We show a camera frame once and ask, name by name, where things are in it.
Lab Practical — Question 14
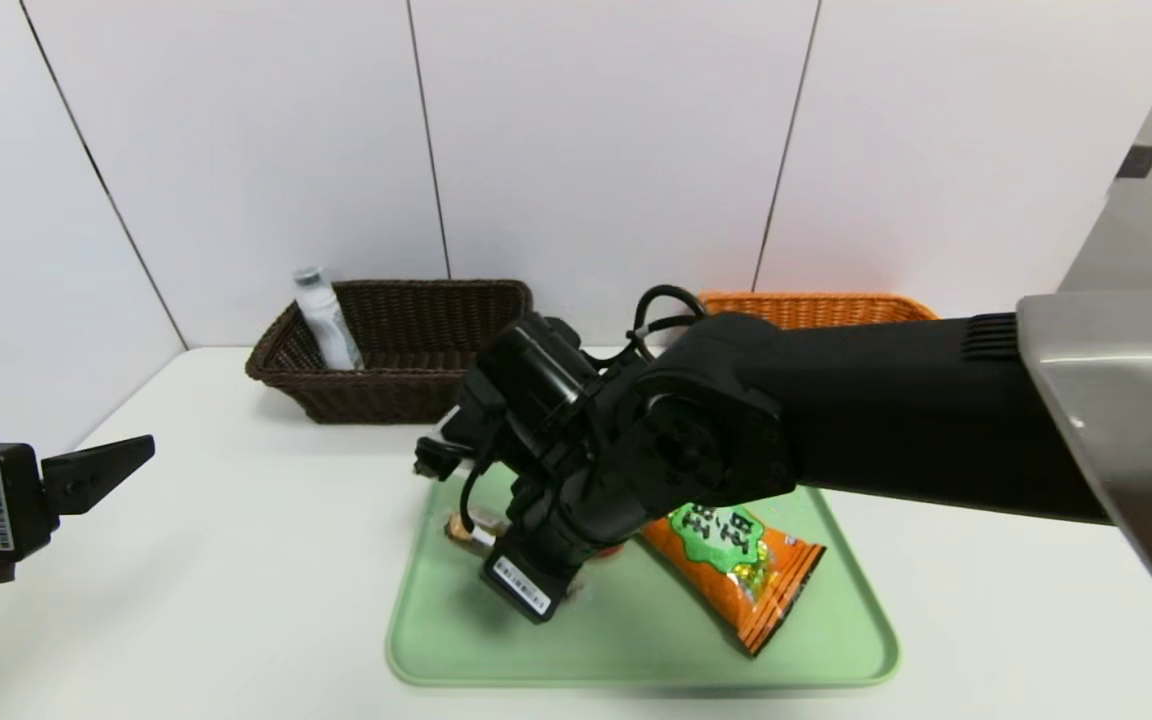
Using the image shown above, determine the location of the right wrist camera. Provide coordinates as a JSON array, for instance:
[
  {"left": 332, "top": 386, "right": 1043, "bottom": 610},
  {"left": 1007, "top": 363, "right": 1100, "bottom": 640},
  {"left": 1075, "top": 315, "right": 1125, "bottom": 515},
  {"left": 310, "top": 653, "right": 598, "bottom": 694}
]
[{"left": 412, "top": 436, "right": 465, "bottom": 483}]

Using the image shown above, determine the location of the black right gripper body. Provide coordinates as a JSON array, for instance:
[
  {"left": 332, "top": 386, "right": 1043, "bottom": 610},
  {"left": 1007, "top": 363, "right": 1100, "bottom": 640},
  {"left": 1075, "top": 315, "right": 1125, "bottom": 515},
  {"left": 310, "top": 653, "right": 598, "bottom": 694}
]
[{"left": 479, "top": 507, "right": 600, "bottom": 625}]

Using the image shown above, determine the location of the light green plastic tray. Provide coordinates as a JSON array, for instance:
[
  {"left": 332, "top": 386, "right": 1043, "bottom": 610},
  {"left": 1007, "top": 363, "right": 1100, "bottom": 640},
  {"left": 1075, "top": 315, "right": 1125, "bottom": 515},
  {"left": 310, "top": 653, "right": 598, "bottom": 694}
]
[{"left": 385, "top": 470, "right": 899, "bottom": 688}]

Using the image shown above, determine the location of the orange snack bag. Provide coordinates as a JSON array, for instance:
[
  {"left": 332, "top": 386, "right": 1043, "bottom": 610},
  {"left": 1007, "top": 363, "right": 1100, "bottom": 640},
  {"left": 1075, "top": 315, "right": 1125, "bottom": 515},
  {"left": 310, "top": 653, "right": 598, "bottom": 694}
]
[{"left": 639, "top": 503, "right": 825, "bottom": 657}]

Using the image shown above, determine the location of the clear-wrapped brown snack pack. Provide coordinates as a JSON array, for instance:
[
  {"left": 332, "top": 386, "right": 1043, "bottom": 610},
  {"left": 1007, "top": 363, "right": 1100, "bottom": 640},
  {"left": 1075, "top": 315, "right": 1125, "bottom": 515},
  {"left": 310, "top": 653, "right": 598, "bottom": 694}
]
[{"left": 442, "top": 510, "right": 512, "bottom": 549}]

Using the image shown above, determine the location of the clear bottle with grey cap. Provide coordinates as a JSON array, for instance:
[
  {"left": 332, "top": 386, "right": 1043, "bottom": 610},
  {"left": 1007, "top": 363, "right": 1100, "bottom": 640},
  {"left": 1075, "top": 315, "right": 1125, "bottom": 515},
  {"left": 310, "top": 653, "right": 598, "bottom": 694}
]
[{"left": 293, "top": 266, "right": 366, "bottom": 372}]

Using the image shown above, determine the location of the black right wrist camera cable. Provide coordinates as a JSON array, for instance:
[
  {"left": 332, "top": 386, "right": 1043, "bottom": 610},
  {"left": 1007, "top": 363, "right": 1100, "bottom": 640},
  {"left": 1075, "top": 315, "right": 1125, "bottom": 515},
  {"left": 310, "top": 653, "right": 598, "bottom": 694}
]
[{"left": 629, "top": 284, "right": 709, "bottom": 346}]

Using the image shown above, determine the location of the orange wicker basket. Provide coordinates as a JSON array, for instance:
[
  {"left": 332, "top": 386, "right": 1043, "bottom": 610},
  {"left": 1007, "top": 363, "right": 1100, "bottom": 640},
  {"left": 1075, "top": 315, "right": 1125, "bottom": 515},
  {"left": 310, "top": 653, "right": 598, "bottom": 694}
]
[{"left": 698, "top": 291, "right": 940, "bottom": 333}]

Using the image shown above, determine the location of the dark brown wicker basket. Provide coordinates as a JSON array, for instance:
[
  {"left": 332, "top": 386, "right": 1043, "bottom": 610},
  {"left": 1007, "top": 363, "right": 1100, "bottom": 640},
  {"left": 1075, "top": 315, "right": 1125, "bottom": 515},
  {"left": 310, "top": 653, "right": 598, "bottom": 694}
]
[{"left": 244, "top": 279, "right": 534, "bottom": 426}]

